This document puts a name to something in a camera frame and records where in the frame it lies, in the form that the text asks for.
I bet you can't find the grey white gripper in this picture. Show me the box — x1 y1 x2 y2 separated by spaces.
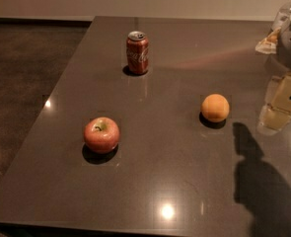
255 15 291 135

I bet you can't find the orange fruit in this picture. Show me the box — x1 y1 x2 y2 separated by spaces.
201 94 230 122

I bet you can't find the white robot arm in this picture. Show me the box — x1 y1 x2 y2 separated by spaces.
255 0 291 135

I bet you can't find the red apple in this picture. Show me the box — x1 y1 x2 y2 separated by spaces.
83 117 120 154

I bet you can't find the red cola can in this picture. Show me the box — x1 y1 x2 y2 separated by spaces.
126 31 149 75

